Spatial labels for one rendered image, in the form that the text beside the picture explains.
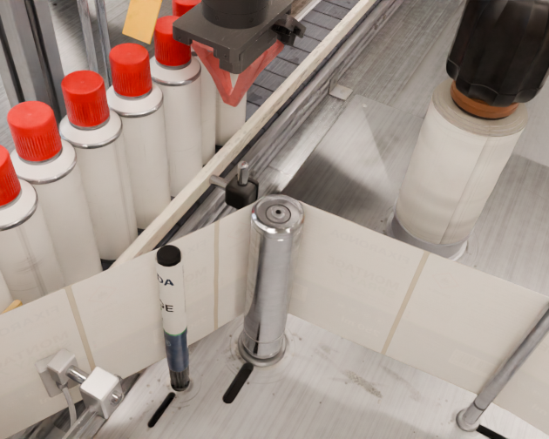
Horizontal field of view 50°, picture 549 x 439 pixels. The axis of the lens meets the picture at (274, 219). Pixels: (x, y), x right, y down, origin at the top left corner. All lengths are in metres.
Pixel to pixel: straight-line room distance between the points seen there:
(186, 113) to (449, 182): 0.26
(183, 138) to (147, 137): 0.07
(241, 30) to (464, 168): 0.23
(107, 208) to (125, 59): 0.14
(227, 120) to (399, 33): 0.48
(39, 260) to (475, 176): 0.38
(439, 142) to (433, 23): 0.63
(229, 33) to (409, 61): 0.57
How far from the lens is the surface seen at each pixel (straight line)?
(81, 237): 0.55
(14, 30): 0.62
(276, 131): 0.78
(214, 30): 0.52
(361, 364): 0.57
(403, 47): 1.07
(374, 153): 0.76
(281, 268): 0.44
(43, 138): 0.48
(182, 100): 0.59
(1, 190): 0.45
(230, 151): 0.69
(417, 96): 0.97
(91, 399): 0.42
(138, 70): 0.52
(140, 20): 0.57
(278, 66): 0.89
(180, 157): 0.63
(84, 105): 0.50
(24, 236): 0.48
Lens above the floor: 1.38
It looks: 48 degrees down
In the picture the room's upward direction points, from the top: 7 degrees clockwise
